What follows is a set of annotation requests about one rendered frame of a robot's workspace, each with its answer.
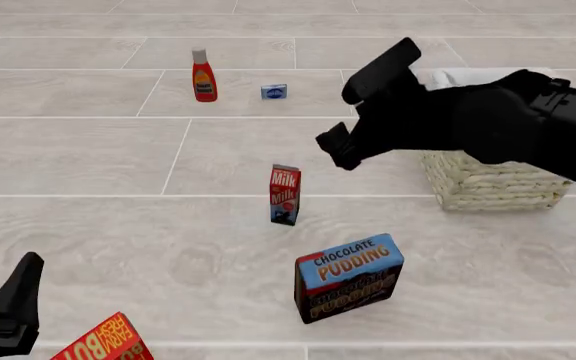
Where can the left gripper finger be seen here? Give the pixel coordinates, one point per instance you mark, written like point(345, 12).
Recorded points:
point(18, 292)

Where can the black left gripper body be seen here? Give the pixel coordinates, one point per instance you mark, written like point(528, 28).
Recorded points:
point(0, 339)

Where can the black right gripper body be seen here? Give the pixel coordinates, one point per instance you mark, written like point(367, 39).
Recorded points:
point(398, 123)

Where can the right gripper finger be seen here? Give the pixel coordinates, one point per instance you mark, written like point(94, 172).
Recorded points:
point(332, 137)
point(345, 159)

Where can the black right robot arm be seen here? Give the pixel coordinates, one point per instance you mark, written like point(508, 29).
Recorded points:
point(533, 123)

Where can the white cloth basket lining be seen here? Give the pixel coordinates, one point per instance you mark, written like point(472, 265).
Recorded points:
point(443, 78)

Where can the red blue milk carton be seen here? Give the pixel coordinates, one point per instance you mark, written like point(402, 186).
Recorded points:
point(284, 195)

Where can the woven pale wicker basket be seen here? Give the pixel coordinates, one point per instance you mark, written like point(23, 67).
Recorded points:
point(493, 185)

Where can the flat black plate on stalk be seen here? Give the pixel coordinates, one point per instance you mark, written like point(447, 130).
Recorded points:
point(383, 71)

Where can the small blue printed box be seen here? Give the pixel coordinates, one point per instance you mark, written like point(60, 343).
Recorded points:
point(274, 92)

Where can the red yellow butter box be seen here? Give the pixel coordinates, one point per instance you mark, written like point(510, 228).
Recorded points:
point(103, 337)

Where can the chocolate pudding box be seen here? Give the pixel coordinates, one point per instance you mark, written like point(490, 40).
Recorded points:
point(348, 279)

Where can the red ketchup bottle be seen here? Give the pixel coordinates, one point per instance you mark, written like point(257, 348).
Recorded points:
point(204, 80)

